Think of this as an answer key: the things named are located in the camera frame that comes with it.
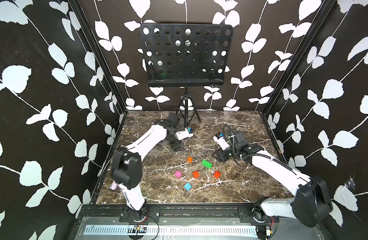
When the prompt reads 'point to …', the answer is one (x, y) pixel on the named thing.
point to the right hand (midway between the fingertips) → (214, 150)
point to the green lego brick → (206, 164)
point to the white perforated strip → (175, 230)
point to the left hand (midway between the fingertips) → (181, 142)
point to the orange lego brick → (189, 159)
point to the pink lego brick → (178, 174)
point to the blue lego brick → (187, 186)
